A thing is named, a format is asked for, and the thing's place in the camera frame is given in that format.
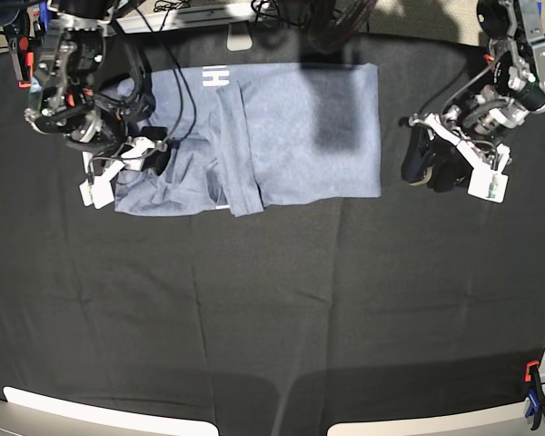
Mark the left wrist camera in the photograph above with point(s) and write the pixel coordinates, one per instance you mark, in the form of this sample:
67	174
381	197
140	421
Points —
488	185

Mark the blue-grey t-shirt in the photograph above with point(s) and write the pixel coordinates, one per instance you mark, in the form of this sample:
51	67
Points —
249	136

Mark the red-blue clamp near right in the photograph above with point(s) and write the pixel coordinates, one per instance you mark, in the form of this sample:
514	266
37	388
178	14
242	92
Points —
535	394

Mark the white camera mount foot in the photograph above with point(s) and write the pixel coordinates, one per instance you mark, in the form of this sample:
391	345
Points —
239	37

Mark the aluminium frame rail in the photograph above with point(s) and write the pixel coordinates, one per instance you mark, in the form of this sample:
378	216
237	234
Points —
198	16

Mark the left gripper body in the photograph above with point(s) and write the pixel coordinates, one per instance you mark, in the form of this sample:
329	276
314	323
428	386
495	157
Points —
477	152

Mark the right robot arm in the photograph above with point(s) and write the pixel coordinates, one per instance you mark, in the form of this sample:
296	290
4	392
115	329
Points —
63	98

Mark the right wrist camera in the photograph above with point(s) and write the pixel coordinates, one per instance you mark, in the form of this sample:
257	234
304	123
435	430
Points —
97	192

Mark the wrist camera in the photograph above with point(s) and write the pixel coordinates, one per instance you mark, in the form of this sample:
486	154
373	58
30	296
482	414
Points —
488	185
97	192

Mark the red-black clamp far left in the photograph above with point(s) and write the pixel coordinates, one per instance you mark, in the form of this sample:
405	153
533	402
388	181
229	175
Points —
23	60

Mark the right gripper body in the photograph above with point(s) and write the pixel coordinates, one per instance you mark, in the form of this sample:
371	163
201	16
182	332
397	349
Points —
131	154

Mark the black table cloth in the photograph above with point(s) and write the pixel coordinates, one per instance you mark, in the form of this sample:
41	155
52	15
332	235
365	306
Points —
287	322

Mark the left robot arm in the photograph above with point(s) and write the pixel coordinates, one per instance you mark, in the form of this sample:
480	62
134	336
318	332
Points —
512	84

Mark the blue clamp far left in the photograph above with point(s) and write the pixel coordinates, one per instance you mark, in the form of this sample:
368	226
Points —
40	18

